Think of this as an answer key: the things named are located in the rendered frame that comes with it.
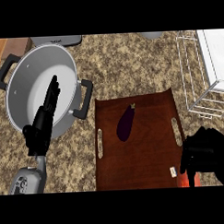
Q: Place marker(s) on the brown wooden cabinet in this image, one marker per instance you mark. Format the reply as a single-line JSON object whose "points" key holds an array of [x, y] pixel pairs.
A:
{"points": [[8, 52]]}

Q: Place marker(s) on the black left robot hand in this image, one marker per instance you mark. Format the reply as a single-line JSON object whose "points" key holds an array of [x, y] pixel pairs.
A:
{"points": [[40, 126]]}

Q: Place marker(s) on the grey round object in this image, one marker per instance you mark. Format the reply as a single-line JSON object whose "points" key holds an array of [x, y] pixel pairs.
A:
{"points": [[152, 35]]}

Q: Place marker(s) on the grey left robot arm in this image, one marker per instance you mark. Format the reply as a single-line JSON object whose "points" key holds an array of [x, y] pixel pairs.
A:
{"points": [[27, 180]]}

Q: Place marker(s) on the orange squash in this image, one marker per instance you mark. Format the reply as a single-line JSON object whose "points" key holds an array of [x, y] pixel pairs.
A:
{"points": [[185, 180]]}

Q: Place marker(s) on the grey appliance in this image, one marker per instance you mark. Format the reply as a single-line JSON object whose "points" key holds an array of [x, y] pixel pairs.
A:
{"points": [[57, 40]]}

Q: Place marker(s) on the dark purple eggplant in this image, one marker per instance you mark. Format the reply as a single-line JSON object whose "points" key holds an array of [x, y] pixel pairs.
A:
{"points": [[126, 124]]}

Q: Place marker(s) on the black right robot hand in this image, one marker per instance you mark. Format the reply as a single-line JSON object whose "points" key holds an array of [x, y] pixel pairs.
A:
{"points": [[208, 151]]}

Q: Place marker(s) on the brown wooden tray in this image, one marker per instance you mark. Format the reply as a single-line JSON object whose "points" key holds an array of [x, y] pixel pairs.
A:
{"points": [[138, 143]]}

